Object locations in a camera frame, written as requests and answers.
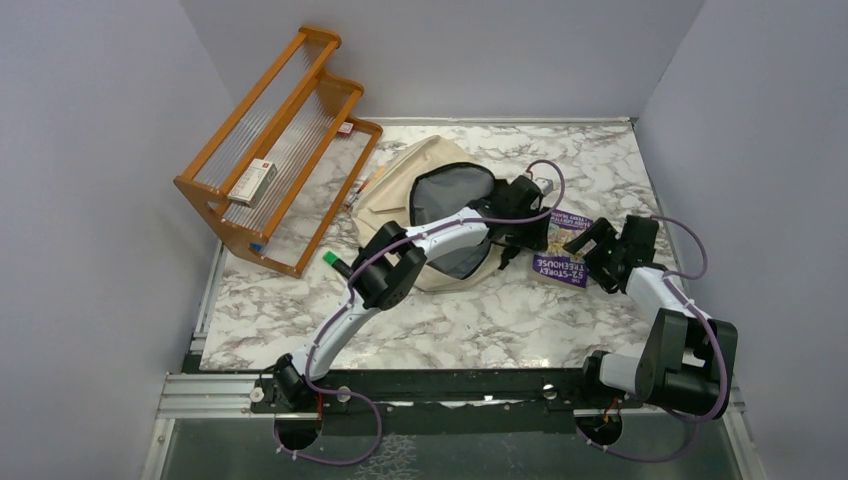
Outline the purple treehouse book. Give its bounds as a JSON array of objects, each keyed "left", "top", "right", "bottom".
[{"left": 529, "top": 210, "right": 593, "bottom": 290}]

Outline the beige canvas backpack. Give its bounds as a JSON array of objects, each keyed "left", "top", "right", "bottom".
[{"left": 351, "top": 135, "right": 547, "bottom": 293}]

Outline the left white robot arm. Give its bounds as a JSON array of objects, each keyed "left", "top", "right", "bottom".
[{"left": 272, "top": 173, "right": 562, "bottom": 411}]

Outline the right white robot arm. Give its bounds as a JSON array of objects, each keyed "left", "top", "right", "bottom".
[{"left": 564, "top": 215, "right": 738, "bottom": 422}]

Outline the red clear pen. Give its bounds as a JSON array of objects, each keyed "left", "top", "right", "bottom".
[{"left": 343, "top": 179, "right": 370, "bottom": 211}]

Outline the green black highlighter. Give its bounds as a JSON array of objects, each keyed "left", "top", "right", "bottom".
[{"left": 322, "top": 251, "right": 352, "bottom": 279}]

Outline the orange wooden shelf rack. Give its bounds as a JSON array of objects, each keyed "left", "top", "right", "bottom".
[{"left": 174, "top": 25, "right": 383, "bottom": 278}]

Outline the white red small box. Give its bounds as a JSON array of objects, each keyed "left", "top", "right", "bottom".
[{"left": 227, "top": 158, "right": 277, "bottom": 208}]

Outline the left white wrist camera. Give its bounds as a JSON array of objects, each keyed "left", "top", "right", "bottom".
[{"left": 533, "top": 177, "right": 555, "bottom": 198}]

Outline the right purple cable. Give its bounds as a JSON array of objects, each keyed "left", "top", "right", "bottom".
[{"left": 574, "top": 215, "right": 729, "bottom": 464}]

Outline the purple cable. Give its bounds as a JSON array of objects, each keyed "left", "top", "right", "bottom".
[
  {"left": 574, "top": 215, "right": 729, "bottom": 464},
  {"left": 272, "top": 158, "right": 567, "bottom": 466}
]

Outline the black metal base frame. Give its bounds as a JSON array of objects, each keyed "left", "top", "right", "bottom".
[{"left": 155, "top": 351, "right": 747, "bottom": 439}]

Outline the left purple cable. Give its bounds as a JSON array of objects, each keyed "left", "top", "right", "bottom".
[{"left": 272, "top": 158, "right": 567, "bottom": 466}]

